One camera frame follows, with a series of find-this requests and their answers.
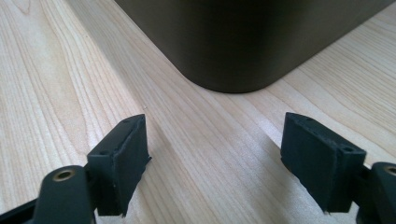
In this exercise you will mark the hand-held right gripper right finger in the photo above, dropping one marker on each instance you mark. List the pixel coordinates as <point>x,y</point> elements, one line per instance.
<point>317,161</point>

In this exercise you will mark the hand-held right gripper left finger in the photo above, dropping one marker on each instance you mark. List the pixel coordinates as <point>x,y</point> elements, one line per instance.
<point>120,168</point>

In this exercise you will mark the dark brown box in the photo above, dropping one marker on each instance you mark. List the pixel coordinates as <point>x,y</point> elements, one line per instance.
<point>236,40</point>

